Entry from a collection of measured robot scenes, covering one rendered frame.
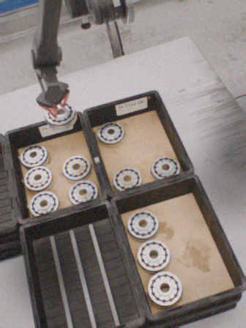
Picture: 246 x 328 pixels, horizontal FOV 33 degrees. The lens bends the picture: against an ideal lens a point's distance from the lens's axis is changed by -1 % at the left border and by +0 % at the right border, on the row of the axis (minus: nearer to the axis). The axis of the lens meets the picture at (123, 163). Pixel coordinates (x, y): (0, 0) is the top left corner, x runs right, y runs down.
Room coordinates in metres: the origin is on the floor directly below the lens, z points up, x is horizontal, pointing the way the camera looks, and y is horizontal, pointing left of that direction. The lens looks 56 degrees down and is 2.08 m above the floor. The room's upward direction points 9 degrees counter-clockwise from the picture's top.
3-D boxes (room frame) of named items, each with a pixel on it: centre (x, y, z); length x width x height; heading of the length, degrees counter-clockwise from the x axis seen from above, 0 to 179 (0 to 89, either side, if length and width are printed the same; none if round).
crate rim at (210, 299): (0.48, -0.11, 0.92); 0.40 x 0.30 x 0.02; 8
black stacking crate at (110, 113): (0.87, -0.05, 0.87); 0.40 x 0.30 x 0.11; 8
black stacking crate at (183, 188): (0.48, -0.11, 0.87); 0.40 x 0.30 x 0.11; 8
